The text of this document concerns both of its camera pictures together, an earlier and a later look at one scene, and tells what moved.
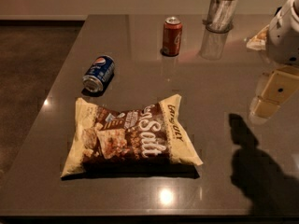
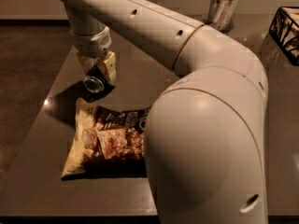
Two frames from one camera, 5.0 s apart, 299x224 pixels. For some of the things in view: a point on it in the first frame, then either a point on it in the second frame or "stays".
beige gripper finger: [265, 107] → [86, 63]
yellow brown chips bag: [150, 141] stays
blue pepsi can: [100, 75] stays
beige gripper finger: [282, 83] → [110, 65]
